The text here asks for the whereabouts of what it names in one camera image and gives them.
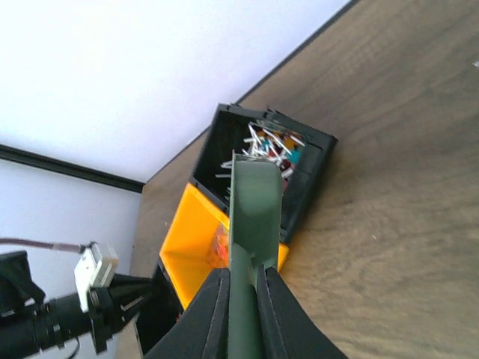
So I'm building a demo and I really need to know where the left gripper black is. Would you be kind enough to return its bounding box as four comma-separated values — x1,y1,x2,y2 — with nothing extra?
1,274,157,355

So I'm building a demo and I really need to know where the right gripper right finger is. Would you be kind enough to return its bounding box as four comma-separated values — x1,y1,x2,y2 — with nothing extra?
256,266,346,359

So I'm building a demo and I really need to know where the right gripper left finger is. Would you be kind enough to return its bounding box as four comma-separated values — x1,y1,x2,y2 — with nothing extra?
145,268,231,359

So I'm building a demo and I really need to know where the black bin with popsicle candies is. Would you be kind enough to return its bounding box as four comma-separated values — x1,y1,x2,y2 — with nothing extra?
135,259,184,357

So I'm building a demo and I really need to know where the orange bin with gummies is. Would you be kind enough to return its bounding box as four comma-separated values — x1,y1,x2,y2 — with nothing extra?
158,182,290,311

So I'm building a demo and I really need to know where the green slotted plastic scoop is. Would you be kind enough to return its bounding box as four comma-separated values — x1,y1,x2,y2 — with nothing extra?
227,153,282,358

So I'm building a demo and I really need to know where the black bin with lollipops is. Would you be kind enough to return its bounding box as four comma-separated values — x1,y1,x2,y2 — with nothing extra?
190,102,339,244

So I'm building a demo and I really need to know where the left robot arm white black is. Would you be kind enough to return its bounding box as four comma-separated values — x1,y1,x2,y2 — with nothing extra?
1,251,159,358

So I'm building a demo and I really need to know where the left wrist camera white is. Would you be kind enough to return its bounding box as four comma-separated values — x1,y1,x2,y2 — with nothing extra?
74,242,119,313

